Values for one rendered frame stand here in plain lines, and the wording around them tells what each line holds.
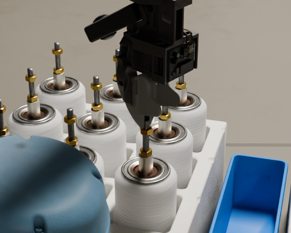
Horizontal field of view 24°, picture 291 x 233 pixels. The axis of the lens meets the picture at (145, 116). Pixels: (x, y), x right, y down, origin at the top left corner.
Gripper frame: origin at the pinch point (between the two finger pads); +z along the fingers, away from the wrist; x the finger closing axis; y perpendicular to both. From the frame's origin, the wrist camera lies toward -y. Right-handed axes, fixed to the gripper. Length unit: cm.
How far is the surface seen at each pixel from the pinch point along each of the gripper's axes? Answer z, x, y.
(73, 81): 8.9, 13.9, -29.9
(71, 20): 34, 82, -104
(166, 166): 9.0, 2.8, 2.5
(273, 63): 34, 96, -34
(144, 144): 4.2, -0.4, 1.0
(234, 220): 33.9, 26.4, 0.8
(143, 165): 7.5, -1.0, 1.3
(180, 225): 16.3, 0.2, 7.6
